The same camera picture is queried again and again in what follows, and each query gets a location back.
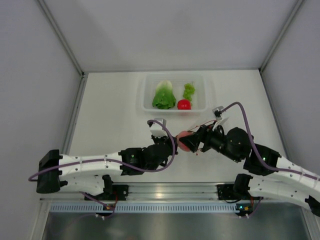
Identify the red fake apple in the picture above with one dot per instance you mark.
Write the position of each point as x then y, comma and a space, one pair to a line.
184, 104

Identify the aluminium mounting rail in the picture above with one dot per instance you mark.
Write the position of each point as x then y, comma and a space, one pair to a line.
138, 191

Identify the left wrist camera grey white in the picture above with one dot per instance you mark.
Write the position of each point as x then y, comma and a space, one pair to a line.
157, 130

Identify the green fake grapes bunch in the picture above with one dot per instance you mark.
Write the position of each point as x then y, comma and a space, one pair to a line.
189, 91

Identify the clear zip bag orange seal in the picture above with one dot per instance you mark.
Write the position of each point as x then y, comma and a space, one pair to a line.
197, 132

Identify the white slotted cable duct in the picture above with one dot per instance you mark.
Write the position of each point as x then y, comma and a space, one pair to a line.
126, 207

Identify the white perforated plastic basket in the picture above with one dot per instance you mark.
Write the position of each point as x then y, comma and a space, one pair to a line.
199, 101

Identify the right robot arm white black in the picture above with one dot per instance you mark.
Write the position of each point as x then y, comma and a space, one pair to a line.
267, 174

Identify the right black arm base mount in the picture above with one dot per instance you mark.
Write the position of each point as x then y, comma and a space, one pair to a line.
226, 193

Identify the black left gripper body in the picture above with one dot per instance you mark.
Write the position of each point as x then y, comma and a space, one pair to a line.
172, 146

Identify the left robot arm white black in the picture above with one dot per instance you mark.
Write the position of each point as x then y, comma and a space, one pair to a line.
93, 174

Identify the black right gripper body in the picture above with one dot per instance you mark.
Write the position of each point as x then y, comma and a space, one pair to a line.
201, 139

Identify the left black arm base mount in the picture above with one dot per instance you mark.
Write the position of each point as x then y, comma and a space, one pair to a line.
118, 192

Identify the green fake lettuce leaf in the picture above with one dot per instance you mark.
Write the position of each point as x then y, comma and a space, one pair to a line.
164, 98

